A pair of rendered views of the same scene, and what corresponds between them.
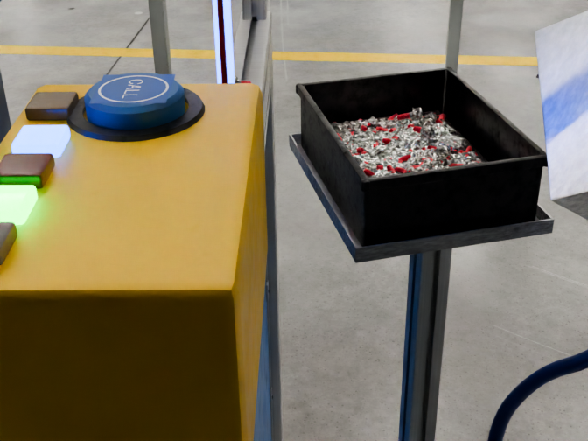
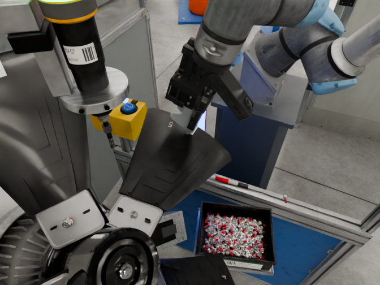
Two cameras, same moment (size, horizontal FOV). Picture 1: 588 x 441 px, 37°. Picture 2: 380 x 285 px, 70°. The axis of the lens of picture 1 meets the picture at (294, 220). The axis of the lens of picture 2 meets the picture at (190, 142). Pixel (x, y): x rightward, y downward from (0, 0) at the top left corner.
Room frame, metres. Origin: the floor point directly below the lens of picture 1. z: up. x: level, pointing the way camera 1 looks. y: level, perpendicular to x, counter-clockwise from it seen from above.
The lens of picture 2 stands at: (0.75, -0.48, 1.63)
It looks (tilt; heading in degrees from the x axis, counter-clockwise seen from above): 47 degrees down; 111
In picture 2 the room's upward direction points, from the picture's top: straight up
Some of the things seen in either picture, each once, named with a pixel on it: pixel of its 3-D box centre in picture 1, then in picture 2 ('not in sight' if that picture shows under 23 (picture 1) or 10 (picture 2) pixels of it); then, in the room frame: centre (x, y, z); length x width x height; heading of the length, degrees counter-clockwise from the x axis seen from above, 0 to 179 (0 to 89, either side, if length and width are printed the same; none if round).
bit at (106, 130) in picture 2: not in sight; (108, 132); (0.58, -0.30, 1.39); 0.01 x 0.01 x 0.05
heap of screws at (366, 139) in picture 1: (409, 162); (234, 237); (0.75, -0.11, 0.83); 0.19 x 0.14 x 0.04; 14
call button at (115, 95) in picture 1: (135, 104); (128, 108); (0.34, 0.06, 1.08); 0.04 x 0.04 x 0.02
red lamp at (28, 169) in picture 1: (24, 171); not in sight; (0.28, 0.09, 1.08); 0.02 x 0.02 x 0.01; 89
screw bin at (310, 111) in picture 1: (410, 150); (234, 234); (0.75, -0.11, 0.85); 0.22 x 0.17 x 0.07; 14
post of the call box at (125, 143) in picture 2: not in sight; (125, 138); (0.29, 0.06, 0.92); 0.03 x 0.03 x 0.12; 89
